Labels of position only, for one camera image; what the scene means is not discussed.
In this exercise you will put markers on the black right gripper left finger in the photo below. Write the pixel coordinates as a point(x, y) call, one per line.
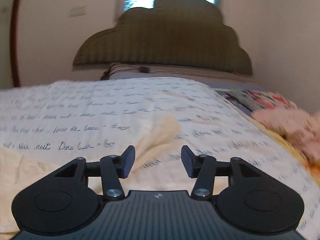
point(111, 169)

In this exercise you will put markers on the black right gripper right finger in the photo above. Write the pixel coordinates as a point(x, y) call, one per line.
point(205, 168)

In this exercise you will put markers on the cream white pants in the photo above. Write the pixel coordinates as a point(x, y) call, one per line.
point(33, 146)

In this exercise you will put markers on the white bedspread with script writing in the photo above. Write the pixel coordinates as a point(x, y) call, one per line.
point(241, 136)

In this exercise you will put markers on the colourful patterned sheet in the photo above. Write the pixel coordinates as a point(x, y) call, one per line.
point(250, 101)

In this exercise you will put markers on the striped pillow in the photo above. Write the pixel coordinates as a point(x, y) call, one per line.
point(126, 70)

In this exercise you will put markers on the pink fluffy blanket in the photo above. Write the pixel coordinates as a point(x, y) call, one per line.
point(298, 127)

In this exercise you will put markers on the olive green scalloped headboard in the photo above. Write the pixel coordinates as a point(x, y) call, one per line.
point(173, 32)

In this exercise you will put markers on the white wall switch plate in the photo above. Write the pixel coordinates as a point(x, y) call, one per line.
point(77, 11)

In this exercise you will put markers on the dark wooden door frame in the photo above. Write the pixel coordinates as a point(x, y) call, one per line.
point(13, 43)

